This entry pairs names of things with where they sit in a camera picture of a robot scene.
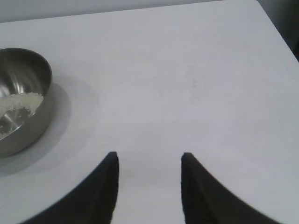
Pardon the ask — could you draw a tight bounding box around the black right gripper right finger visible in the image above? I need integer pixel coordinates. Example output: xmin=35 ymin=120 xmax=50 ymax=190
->
xmin=181 ymin=152 xmax=281 ymax=224

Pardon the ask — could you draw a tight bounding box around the white uncooked rice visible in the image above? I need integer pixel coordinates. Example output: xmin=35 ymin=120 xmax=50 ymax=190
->
xmin=0 ymin=92 xmax=44 ymax=135

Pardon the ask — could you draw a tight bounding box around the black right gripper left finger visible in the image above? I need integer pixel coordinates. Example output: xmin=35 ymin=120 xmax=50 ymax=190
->
xmin=27 ymin=151 xmax=120 ymax=224

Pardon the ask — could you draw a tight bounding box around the stainless steel mixing bowl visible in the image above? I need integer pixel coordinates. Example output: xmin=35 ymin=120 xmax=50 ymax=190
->
xmin=0 ymin=48 xmax=53 ymax=157

